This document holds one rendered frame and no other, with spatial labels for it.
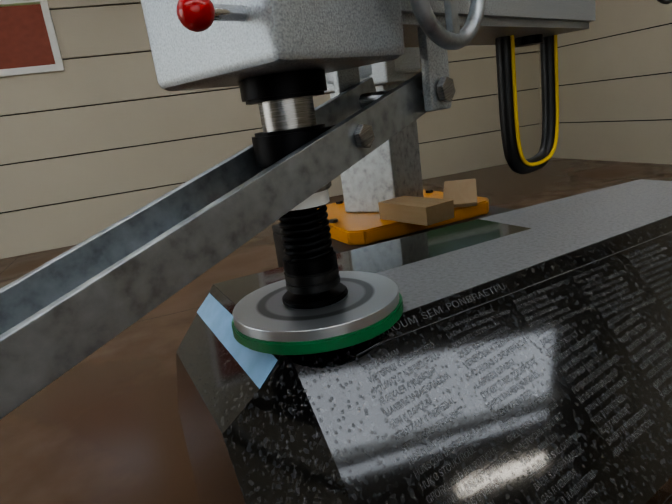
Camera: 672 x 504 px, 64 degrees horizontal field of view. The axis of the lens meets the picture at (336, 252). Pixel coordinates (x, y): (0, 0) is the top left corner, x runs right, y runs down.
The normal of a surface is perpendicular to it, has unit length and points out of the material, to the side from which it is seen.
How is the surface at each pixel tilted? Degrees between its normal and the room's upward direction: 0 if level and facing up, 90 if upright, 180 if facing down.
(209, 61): 90
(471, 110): 90
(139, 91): 90
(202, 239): 90
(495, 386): 45
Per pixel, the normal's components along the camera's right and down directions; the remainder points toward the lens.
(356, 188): -0.56, 0.29
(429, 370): 0.26, -0.57
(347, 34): 0.73, 0.08
